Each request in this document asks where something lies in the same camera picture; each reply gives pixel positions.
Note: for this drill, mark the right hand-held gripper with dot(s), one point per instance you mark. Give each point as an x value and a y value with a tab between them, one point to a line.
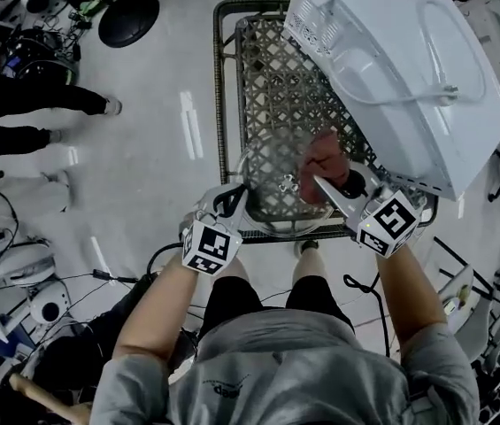
391	224

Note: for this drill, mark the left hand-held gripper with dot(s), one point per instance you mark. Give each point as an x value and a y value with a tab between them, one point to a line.
210	246

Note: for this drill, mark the reddish brown cloth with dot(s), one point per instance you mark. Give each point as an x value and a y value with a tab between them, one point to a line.
325	162

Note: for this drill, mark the round glass plate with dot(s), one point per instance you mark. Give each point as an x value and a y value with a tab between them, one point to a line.
271	171

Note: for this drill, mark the person's left forearm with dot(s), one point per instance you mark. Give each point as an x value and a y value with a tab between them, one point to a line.
161	308

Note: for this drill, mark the person's right forearm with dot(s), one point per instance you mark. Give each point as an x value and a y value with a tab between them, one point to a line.
413	299

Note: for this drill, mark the white microwave oven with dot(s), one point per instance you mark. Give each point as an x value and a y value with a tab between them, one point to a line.
409	140

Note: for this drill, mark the person's left leg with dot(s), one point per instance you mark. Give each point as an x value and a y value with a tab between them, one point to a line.
238	270

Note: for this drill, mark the person's leg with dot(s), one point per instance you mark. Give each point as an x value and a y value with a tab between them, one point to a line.
309	268
238	270

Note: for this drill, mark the person's right leg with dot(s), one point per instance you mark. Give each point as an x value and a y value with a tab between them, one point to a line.
309	268

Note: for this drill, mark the person's black shorts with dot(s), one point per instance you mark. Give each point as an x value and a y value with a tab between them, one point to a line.
232	299

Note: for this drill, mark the wicker glass-top table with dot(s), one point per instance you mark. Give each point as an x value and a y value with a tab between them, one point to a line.
285	69

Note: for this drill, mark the black power adapter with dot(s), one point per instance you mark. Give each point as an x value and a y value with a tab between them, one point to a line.
101	275

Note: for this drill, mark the grey shell chair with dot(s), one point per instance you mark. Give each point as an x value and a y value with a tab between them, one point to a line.
457	290

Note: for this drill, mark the person's grey t-shirt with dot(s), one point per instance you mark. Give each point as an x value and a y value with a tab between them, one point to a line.
298	383

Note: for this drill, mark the white domed device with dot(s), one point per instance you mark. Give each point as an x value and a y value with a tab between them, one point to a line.
50	308
24	264

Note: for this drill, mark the black pedestal fan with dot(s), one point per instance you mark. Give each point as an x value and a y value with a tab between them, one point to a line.
128	18

